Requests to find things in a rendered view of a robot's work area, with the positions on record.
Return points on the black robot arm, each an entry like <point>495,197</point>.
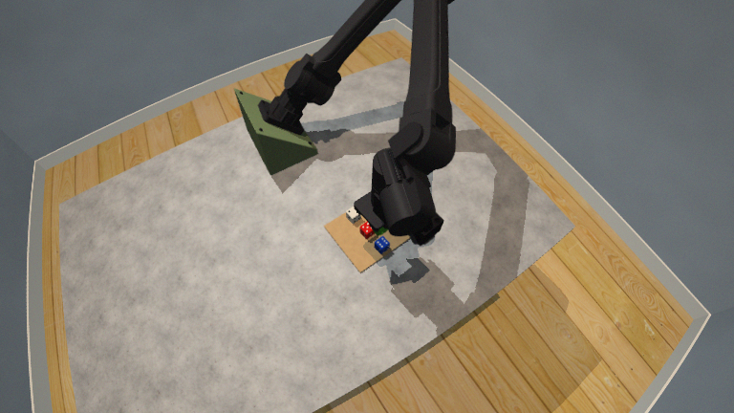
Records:
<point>426,143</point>

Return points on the grey die with black pips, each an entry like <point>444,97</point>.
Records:
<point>352,215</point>

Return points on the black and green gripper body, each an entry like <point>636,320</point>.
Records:
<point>364,206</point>

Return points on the blue die with white pips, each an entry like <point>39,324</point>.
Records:
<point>382,245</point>

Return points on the red die with white pips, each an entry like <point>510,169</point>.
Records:
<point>366,230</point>

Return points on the tan square mat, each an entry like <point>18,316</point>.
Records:
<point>358,249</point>

